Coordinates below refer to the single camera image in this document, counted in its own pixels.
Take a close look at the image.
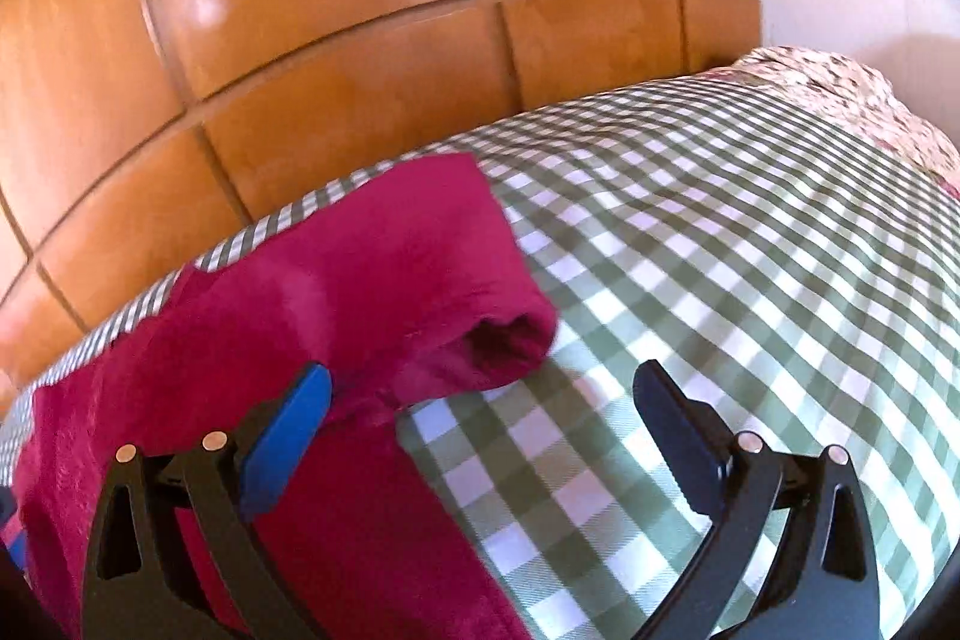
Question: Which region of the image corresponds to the crimson red fleece garment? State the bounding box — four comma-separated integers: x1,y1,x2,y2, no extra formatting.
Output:
2,154,556,638

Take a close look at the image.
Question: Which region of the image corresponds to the green white checkered bedsheet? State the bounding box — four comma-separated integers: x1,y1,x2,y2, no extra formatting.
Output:
5,73,958,638

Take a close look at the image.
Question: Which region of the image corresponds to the floral patterned pillow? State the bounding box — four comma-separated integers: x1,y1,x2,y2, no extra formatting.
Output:
716,46,958,198

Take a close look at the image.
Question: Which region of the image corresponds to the glossy wooden wardrobe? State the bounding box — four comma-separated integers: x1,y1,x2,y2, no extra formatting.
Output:
2,0,760,396

